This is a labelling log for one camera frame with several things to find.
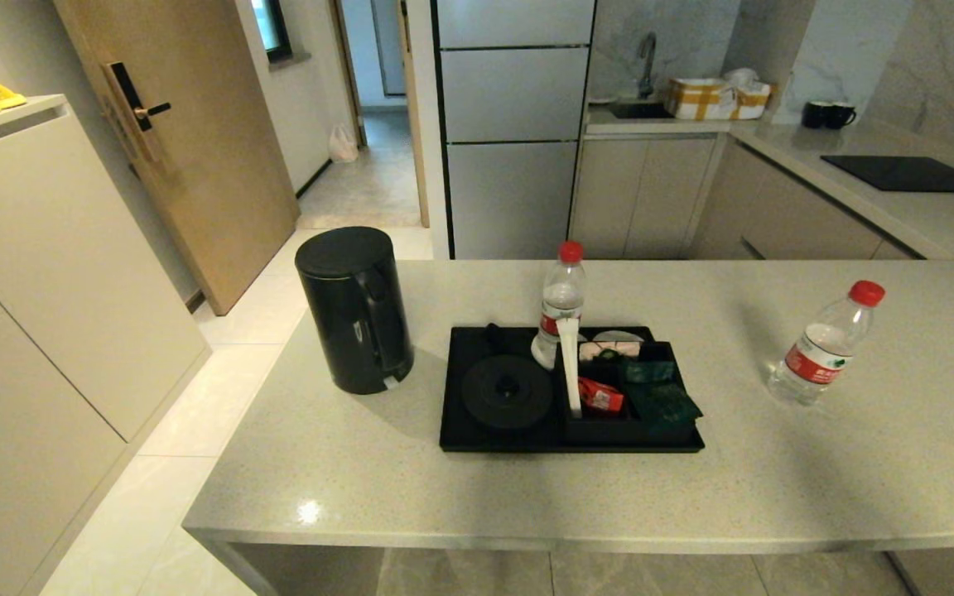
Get tall grey refrigerator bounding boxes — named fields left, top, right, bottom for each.
left=431, top=0, right=597, bottom=261

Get beige storage cabinet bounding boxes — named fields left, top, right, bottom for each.
left=0, top=94, right=213, bottom=596

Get dark framed window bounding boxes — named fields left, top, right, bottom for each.
left=251, top=0, right=292, bottom=64

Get red snack packet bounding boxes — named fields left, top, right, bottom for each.
left=577, top=377, right=625, bottom=414

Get round black kettle base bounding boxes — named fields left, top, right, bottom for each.
left=461, top=355, right=554, bottom=430

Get black compartment organizer box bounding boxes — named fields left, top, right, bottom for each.
left=558, top=340, right=700, bottom=446

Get black induction cooktop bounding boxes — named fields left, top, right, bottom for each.
left=820, top=155, right=954, bottom=195

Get pink white sachet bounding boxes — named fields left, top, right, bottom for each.
left=580, top=341, right=639, bottom=362

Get chrome kitchen faucet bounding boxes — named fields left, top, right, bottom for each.
left=638, top=31, right=658, bottom=99

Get beige kitchen base cabinets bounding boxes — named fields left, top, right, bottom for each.
left=568, top=132, right=925, bottom=261

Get steel kitchen sink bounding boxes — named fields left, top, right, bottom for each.
left=609, top=99, right=677, bottom=120

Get white plastic shopping bag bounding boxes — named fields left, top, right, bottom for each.
left=328, top=123, right=359, bottom=163

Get black rectangular serving tray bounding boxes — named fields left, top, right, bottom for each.
left=439, top=324, right=706, bottom=454

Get long white paper sachet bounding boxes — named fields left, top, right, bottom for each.
left=557, top=319, right=583, bottom=419

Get teal plastic snack bag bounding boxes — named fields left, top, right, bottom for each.
left=619, top=358, right=678, bottom=384

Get clear water bottle red cap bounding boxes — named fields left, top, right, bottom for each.
left=530, top=241, right=588, bottom=370
left=767, top=280, right=887, bottom=406

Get black electric kettle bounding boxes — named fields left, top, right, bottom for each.
left=294, top=226, right=415, bottom=395

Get cardboard box yellow tape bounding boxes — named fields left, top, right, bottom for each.
left=664, top=77, right=776, bottom=121

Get black door lock handle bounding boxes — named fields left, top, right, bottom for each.
left=101, top=61, right=172, bottom=163

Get light wooden door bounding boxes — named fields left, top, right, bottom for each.
left=53, top=0, right=301, bottom=315

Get dark green packet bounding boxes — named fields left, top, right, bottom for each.
left=628, top=382, right=703, bottom=431

